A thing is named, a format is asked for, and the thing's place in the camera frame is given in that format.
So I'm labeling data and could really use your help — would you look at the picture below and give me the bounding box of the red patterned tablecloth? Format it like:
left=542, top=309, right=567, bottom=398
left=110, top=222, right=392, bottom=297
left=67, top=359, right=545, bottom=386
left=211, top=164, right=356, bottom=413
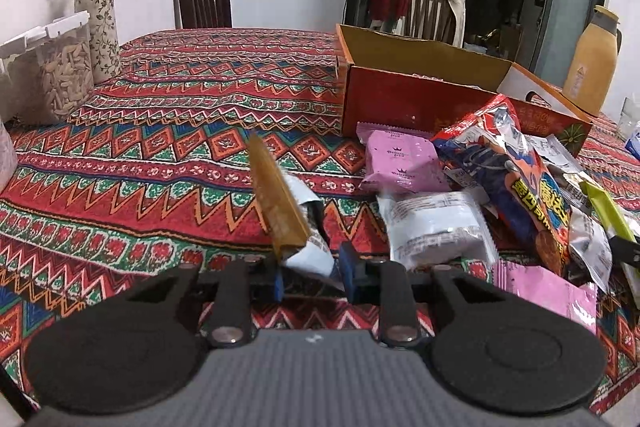
left=0, top=27, right=640, bottom=413

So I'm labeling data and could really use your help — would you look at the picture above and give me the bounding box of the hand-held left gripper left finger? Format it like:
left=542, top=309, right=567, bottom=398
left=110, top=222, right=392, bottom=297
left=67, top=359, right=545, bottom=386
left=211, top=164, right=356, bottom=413
left=117, top=257, right=287, bottom=350

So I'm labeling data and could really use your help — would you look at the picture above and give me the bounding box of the floral ceramic vase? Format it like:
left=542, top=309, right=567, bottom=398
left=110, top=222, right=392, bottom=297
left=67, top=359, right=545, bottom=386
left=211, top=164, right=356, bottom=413
left=74, top=0, right=122, bottom=84

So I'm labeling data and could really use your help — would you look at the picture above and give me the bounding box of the clear plastic seed container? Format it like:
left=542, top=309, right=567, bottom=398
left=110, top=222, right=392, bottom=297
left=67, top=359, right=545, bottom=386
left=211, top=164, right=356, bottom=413
left=0, top=11, right=96, bottom=125

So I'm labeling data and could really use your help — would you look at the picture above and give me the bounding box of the red blue chip bag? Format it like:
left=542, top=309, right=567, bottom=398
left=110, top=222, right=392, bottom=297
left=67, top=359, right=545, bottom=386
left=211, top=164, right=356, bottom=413
left=431, top=93, right=573, bottom=275

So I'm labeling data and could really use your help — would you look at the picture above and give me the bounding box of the white grey-print snack packet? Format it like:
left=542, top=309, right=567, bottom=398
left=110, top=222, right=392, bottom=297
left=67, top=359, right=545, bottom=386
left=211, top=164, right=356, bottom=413
left=376, top=189, right=497, bottom=270

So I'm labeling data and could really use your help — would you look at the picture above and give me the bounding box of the orange cardboard box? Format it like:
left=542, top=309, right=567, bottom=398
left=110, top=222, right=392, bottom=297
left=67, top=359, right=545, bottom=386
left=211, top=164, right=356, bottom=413
left=334, top=24, right=593, bottom=158

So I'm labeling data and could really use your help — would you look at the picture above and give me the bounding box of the silver snack packet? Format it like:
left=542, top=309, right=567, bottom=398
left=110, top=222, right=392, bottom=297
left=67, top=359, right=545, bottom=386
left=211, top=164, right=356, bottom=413
left=567, top=207, right=613, bottom=295

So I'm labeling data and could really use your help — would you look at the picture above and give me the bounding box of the yellow thermos jug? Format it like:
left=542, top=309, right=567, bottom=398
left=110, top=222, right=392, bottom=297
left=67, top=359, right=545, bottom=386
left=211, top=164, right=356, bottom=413
left=562, top=5, right=622, bottom=118

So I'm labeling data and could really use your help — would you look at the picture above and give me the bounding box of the gold white snack packet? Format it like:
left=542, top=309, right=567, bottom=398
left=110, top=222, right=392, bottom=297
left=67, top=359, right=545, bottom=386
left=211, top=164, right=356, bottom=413
left=247, top=132, right=337, bottom=279

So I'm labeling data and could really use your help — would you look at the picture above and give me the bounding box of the small white silver packet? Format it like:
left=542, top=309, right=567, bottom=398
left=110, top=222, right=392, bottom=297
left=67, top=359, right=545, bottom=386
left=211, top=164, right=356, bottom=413
left=530, top=134, right=583, bottom=175

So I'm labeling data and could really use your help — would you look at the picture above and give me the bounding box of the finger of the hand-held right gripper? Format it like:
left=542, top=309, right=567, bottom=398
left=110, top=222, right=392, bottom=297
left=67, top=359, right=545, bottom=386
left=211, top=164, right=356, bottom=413
left=607, top=234, right=640, bottom=268

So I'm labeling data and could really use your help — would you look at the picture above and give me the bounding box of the pink snack packet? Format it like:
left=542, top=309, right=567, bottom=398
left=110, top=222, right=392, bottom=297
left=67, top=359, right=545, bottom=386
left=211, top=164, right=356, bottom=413
left=492, top=259, right=598, bottom=333
left=357, top=122, right=451, bottom=195

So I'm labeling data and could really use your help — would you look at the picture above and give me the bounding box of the wooden chair with cloth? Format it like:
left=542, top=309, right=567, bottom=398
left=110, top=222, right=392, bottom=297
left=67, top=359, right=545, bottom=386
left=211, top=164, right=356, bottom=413
left=410, top=0, right=467, bottom=48
left=402, top=0, right=466, bottom=48

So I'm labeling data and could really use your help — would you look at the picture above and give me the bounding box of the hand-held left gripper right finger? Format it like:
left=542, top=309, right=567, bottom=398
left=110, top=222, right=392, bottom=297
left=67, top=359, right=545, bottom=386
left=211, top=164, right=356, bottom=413
left=339, top=242, right=501, bottom=350

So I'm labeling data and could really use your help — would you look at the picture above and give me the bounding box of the lime green snack packet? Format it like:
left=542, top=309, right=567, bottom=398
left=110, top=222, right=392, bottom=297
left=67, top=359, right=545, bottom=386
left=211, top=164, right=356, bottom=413
left=580, top=181, right=640, bottom=268

